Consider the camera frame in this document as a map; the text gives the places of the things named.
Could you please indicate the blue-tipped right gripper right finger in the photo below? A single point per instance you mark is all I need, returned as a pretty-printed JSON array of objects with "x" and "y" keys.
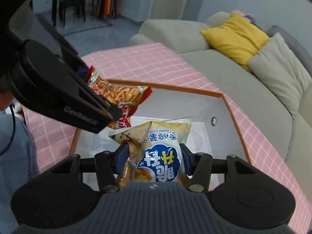
[{"x": 199, "y": 167}]

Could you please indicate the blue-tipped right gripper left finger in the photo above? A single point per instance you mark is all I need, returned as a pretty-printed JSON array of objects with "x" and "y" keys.
[{"x": 108, "y": 164}]

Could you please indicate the potato stick snack bag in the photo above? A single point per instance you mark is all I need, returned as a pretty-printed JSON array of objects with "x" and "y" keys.
[{"x": 154, "y": 151}]

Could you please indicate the red fries snack bag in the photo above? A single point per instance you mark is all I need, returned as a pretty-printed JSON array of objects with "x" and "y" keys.
[{"x": 127, "y": 98}]

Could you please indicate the orange-rimmed white storage box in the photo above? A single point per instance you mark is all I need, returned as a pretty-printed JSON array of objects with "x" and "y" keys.
[{"x": 214, "y": 130}]

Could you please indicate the beige sofa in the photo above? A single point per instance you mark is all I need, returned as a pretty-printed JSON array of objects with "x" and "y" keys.
[{"x": 280, "y": 143}]

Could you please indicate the orange stacked stools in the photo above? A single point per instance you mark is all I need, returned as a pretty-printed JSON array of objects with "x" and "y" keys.
[{"x": 108, "y": 9}]

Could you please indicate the pink grid tablecloth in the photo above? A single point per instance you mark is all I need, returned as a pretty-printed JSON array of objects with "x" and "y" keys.
[{"x": 155, "y": 63}]

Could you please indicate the beige cushion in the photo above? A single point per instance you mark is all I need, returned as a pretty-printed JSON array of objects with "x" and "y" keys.
[{"x": 277, "y": 67}]

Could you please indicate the yellow cushion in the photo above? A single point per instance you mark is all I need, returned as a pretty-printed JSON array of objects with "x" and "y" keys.
[{"x": 236, "y": 38}]

